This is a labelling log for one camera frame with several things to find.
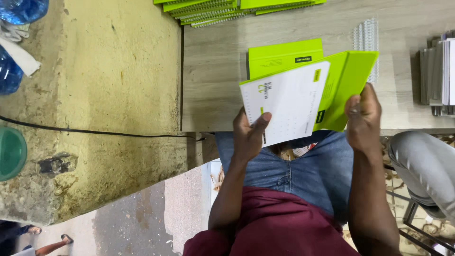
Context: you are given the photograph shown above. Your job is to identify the stack of green spiral calendars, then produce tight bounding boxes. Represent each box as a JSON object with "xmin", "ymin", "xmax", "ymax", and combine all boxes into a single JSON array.
[{"xmin": 153, "ymin": 0, "xmax": 327, "ymax": 28}]

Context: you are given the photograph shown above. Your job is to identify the black cable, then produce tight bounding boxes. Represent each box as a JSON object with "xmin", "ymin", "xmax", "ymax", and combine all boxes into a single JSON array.
[{"xmin": 0, "ymin": 115, "xmax": 207, "ymax": 142}]

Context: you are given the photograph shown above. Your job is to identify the bundle of white binding wires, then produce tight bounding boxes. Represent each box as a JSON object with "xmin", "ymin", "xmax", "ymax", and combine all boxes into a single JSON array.
[{"xmin": 351, "ymin": 17, "xmax": 380, "ymax": 84}]

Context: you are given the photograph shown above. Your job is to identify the stack of white grey sheets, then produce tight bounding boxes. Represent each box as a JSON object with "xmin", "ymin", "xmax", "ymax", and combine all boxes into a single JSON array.
[{"xmin": 419, "ymin": 30, "xmax": 455, "ymax": 117}]

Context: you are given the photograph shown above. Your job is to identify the green plastic bowl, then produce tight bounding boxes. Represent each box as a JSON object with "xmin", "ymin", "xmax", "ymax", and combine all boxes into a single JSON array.
[{"xmin": 0, "ymin": 127, "xmax": 28, "ymax": 182}]

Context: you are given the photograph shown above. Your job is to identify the person's blue jeans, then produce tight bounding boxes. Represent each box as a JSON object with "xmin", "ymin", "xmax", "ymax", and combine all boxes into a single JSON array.
[{"xmin": 215, "ymin": 129, "xmax": 355, "ymax": 225}]

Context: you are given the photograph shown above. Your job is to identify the black metal stool frame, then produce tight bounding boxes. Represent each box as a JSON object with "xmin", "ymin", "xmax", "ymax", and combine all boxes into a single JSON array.
[{"xmin": 383, "ymin": 163, "xmax": 455, "ymax": 256}]

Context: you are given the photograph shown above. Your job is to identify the blue plastic water bottle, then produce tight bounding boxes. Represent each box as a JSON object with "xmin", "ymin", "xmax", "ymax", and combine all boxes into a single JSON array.
[
  {"xmin": 0, "ymin": 0, "xmax": 50, "ymax": 25},
  {"xmin": 0, "ymin": 44, "xmax": 24, "ymax": 96}
]

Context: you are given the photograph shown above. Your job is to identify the person's maroon shirt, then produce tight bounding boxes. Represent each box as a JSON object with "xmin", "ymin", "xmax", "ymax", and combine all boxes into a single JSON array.
[{"xmin": 183, "ymin": 186, "xmax": 361, "ymax": 256}]

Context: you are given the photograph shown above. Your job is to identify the white cloth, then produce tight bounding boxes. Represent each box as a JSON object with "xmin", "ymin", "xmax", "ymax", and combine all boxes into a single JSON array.
[{"xmin": 0, "ymin": 18, "xmax": 42, "ymax": 78}]

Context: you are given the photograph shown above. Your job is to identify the white calendar page block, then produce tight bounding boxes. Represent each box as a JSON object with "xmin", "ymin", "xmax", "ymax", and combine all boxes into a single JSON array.
[{"xmin": 239, "ymin": 60, "xmax": 331, "ymax": 148}]

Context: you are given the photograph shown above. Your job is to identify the green calendar cover card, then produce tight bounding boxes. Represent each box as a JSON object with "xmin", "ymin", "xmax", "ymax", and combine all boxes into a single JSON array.
[{"xmin": 239, "ymin": 50, "xmax": 380, "ymax": 132}]

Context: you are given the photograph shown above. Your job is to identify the person's right hand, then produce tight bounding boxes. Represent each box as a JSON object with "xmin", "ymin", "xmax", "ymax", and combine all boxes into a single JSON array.
[{"xmin": 344, "ymin": 82, "xmax": 382, "ymax": 153}]

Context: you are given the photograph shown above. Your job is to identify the person's left hand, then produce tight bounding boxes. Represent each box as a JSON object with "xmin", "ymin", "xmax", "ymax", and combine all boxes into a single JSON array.
[{"xmin": 233, "ymin": 107, "xmax": 273, "ymax": 163}]

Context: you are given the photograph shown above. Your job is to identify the green calendar card stack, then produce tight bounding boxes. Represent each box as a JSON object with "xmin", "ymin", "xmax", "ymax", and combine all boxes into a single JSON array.
[{"xmin": 247, "ymin": 38, "xmax": 324, "ymax": 80}]

